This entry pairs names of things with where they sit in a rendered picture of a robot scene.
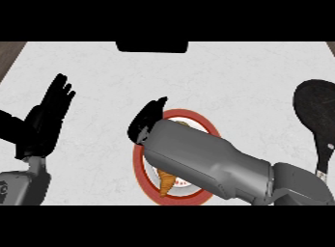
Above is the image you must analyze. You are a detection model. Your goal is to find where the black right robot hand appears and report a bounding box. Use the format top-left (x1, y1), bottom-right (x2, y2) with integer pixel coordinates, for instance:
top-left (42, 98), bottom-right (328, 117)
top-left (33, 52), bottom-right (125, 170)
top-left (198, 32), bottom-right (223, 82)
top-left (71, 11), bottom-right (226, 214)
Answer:
top-left (127, 96), bottom-right (169, 146)

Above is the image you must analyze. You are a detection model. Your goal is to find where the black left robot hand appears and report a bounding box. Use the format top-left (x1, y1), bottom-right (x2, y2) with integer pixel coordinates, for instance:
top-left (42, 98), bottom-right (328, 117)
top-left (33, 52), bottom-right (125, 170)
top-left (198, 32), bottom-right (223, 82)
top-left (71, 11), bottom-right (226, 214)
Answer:
top-left (0, 72), bottom-right (77, 160)

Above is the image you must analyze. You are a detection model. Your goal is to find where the white plate with red rim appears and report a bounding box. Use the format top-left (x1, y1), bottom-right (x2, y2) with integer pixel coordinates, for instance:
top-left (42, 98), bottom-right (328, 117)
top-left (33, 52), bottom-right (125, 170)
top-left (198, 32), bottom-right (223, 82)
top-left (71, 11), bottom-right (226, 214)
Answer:
top-left (132, 108), bottom-right (223, 206)

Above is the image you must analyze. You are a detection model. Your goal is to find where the black frying pan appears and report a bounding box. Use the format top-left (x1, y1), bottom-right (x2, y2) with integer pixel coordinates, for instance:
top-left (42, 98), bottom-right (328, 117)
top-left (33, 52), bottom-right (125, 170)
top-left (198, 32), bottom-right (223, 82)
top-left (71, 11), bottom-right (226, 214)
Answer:
top-left (293, 78), bottom-right (335, 183)

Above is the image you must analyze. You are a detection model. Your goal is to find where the black appliance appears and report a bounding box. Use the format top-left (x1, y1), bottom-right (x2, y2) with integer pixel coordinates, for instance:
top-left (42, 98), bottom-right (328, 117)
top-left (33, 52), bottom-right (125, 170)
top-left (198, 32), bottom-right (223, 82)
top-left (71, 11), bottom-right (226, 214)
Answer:
top-left (114, 41), bottom-right (189, 54)

